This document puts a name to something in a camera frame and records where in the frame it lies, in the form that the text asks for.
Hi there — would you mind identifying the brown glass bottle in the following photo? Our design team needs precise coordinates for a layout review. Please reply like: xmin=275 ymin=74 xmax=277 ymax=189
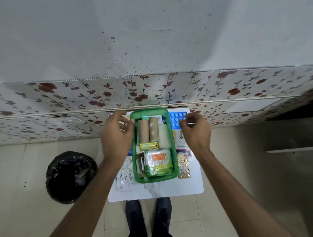
xmin=136 ymin=146 xmax=146 ymax=178

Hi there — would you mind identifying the white printed plaster box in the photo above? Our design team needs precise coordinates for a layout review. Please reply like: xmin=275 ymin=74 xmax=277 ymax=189
xmin=172 ymin=129 xmax=193 ymax=158

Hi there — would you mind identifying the person's left hand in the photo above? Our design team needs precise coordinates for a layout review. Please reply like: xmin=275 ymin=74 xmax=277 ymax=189
xmin=100 ymin=110 xmax=135 ymax=168

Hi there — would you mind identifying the person's right forearm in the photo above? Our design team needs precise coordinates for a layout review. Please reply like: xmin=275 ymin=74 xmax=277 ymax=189
xmin=194 ymin=151 xmax=295 ymax=237

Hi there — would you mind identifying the person's right leg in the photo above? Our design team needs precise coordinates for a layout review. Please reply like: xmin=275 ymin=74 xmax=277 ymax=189
xmin=151 ymin=197 xmax=173 ymax=237

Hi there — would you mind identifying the green plastic tray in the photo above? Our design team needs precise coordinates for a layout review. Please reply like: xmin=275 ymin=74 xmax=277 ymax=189
xmin=129 ymin=108 xmax=180 ymax=184

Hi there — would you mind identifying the person's left leg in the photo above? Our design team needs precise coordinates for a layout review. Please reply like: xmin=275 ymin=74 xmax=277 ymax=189
xmin=125 ymin=200 xmax=148 ymax=237

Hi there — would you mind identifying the person's leg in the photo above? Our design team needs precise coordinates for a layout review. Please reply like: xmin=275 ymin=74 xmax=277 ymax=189
xmin=125 ymin=200 xmax=148 ymax=237
xmin=151 ymin=197 xmax=173 ymax=237

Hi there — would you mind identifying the brown bandage roll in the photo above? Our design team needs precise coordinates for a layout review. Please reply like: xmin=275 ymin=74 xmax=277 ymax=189
xmin=138 ymin=119 xmax=150 ymax=144
xmin=149 ymin=117 xmax=160 ymax=142

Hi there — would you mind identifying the black bin bag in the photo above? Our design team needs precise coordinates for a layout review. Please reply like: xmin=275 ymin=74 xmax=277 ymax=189
xmin=45 ymin=151 xmax=98 ymax=204

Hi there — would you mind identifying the person's left forearm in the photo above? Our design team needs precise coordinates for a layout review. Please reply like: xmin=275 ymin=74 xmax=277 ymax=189
xmin=50 ymin=156 xmax=123 ymax=237

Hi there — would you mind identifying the person's right hand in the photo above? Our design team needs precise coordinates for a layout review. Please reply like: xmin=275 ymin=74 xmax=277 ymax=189
xmin=179 ymin=112 xmax=212 ymax=160

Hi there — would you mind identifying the cotton swab packet green label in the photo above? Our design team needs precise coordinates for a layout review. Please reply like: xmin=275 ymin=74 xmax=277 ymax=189
xmin=143 ymin=148 xmax=174 ymax=178

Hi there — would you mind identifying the clear plastic packet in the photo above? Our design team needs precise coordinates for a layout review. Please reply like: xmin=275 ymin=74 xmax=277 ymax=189
xmin=115 ymin=156 xmax=134 ymax=191

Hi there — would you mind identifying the small yellow box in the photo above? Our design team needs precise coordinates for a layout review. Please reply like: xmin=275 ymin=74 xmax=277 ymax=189
xmin=139 ymin=142 xmax=159 ymax=150

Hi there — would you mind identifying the gold pill blister pack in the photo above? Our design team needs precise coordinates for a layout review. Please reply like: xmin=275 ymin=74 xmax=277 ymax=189
xmin=176 ymin=153 xmax=191 ymax=179

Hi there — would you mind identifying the white gauze roll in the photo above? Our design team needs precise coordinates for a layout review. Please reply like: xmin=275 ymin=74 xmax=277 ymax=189
xmin=158 ymin=123 xmax=172 ymax=149

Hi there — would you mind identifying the teal and white box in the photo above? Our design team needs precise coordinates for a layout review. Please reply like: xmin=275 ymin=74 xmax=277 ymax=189
xmin=142 ymin=115 xmax=165 ymax=124

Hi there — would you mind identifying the blue pill blister pack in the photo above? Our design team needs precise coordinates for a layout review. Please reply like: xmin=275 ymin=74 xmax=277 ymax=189
xmin=168 ymin=112 xmax=188 ymax=129

